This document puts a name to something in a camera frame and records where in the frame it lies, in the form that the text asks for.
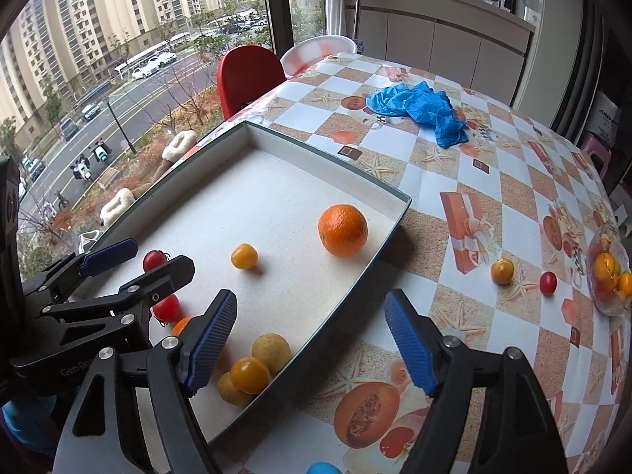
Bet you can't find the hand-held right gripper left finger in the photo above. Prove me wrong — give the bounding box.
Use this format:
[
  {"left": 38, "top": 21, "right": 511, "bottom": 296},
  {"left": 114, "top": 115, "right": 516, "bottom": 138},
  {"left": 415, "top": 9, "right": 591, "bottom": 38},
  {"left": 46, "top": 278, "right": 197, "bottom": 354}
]
[{"left": 52, "top": 289, "right": 239, "bottom": 474}]

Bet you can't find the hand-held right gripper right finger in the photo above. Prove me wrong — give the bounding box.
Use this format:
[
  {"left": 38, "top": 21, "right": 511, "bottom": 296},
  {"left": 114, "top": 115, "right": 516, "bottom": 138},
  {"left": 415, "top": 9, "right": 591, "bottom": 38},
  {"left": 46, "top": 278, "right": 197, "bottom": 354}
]
[{"left": 384, "top": 289, "right": 566, "bottom": 474}]

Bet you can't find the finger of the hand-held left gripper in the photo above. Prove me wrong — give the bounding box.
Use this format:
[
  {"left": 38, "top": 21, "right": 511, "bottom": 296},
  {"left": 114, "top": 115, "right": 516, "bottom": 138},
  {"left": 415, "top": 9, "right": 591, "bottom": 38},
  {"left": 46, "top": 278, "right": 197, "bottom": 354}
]
[
  {"left": 38, "top": 255, "right": 196, "bottom": 351},
  {"left": 24, "top": 238, "right": 139, "bottom": 303}
]

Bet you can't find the yellow cherry tomato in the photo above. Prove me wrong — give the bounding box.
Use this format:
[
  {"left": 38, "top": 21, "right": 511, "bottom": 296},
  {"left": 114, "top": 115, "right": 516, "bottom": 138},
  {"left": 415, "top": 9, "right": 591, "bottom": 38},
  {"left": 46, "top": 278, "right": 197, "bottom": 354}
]
[
  {"left": 229, "top": 357, "right": 271, "bottom": 395},
  {"left": 491, "top": 259, "right": 515, "bottom": 286},
  {"left": 231, "top": 243, "right": 258, "bottom": 271}
]

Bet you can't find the yellow round fruit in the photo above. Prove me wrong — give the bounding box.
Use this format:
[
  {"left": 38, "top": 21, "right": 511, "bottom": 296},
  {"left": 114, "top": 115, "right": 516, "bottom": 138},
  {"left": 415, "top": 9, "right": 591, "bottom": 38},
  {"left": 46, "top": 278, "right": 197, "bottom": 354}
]
[
  {"left": 252, "top": 333, "right": 292, "bottom": 375},
  {"left": 217, "top": 371, "right": 255, "bottom": 407}
]

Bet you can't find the grey shallow box tray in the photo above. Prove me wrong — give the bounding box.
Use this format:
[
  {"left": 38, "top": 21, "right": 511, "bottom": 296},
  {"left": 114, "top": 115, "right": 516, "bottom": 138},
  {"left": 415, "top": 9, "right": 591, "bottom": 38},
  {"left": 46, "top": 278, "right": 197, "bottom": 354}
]
[{"left": 74, "top": 119, "right": 412, "bottom": 445}]

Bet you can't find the large orange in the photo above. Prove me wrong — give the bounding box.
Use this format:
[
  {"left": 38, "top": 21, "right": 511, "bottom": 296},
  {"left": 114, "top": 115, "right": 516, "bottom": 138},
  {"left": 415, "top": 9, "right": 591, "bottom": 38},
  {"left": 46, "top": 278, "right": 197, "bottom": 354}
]
[{"left": 318, "top": 204, "right": 369, "bottom": 258}]

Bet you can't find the checkered printed tablecloth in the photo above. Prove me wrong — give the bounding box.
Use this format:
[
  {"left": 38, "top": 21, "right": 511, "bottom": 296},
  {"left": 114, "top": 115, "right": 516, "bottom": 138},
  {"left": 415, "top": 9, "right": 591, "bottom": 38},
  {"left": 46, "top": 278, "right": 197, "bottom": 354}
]
[{"left": 188, "top": 52, "right": 623, "bottom": 474}]

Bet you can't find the glass bowl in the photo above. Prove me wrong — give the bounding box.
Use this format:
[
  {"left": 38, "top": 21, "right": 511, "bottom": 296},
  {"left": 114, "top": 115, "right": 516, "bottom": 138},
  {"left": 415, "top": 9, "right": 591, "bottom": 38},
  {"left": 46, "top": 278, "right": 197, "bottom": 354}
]
[{"left": 586, "top": 222, "right": 632, "bottom": 317}]

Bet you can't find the red chair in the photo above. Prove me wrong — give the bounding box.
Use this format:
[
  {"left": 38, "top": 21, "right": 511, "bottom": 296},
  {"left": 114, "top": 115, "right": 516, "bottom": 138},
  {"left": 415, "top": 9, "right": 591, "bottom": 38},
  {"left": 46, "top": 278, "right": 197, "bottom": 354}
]
[{"left": 216, "top": 45, "right": 287, "bottom": 120}]

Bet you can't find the blue crumpled cloth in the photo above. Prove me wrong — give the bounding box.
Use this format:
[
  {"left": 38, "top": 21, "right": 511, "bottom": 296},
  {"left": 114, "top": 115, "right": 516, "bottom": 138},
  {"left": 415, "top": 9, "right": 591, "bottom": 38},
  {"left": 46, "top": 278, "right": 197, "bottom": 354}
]
[{"left": 366, "top": 80, "right": 470, "bottom": 149}]

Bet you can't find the white chair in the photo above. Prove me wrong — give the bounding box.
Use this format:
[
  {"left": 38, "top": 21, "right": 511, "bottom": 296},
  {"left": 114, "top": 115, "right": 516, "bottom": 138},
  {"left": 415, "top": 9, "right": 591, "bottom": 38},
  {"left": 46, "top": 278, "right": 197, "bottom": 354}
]
[{"left": 280, "top": 34, "right": 357, "bottom": 80}]

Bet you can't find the pink plastic stool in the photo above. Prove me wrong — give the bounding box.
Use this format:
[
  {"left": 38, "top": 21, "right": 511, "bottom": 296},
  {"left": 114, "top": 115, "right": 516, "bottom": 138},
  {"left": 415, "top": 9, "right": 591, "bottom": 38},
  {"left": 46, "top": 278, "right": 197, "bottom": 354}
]
[{"left": 580, "top": 131, "right": 613, "bottom": 179}]

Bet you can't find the white cabinet counter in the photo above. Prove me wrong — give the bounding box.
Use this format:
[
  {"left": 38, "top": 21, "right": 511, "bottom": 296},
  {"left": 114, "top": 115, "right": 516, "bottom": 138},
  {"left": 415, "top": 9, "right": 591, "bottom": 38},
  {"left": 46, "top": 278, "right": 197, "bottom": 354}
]
[{"left": 346, "top": 0, "right": 536, "bottom": 107}]

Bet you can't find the white printed bag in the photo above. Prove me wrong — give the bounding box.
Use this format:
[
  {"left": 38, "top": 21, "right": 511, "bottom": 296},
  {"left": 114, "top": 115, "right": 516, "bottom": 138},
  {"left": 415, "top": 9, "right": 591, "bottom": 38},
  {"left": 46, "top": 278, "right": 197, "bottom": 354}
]
[{"left": 590, "top": 94, "right": 620, "bottom": 134}]

